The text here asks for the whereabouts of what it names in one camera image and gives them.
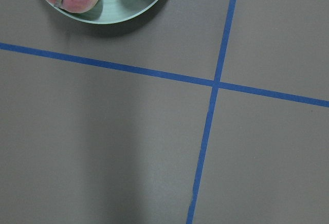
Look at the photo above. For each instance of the green plate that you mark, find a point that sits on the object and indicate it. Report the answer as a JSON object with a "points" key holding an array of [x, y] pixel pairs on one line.
{"points": [[111, 11]]}

